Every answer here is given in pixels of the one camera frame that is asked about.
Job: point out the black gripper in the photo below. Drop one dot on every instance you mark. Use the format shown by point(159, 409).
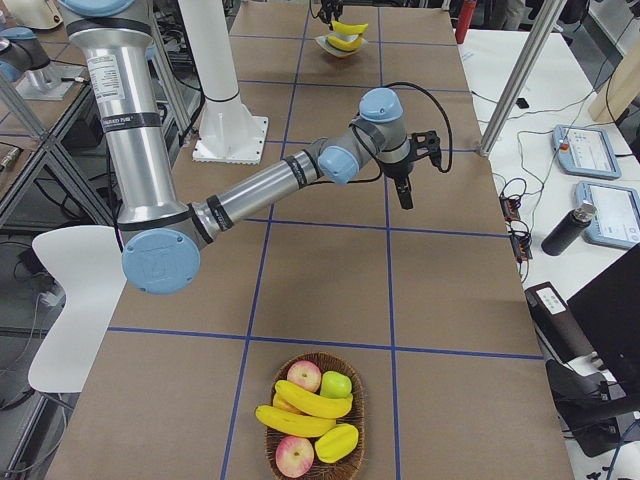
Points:
point(328, 8)
point(398, 172)

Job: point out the yellow banana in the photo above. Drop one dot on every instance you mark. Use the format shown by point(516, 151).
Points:
point(311, 403)
point(293, 424)
point(348, 29)

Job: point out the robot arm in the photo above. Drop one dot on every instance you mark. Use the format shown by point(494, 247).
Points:
point(173, 209)

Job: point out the grey square plate orange rim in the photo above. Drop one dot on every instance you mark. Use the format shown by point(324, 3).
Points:
point(340, 45)

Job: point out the woven wicker fruit basket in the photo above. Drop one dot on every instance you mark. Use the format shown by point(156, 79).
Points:
point(350, 466)

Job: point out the red cylinder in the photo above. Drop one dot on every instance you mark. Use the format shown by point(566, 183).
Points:
point(464, 20)

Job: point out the small black box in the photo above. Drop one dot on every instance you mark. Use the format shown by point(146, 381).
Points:
point(522, 103)

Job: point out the black water bottle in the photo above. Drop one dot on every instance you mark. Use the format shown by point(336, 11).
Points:
point(569, 229)

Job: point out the blue teach pendant tablet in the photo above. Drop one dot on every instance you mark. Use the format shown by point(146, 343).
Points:
point(616, 222)
point(585, 152)

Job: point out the pink apple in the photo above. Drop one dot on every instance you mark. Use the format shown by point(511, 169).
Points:
point(294, 456)
point(305, 374)

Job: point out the green apple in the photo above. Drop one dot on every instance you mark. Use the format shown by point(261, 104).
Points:
point(335, 385)

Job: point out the black label printer box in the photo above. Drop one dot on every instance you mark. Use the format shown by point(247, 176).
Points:
point(560, 330)

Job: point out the black monitor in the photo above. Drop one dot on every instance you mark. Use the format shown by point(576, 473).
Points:
point(607, 311)

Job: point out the white chair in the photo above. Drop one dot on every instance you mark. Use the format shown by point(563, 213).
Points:
point(85, 261)

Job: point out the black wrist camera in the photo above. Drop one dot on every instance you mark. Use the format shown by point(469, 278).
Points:
point(426, 144)

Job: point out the aluminium frame post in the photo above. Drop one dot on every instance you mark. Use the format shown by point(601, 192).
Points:
point(533, 46)

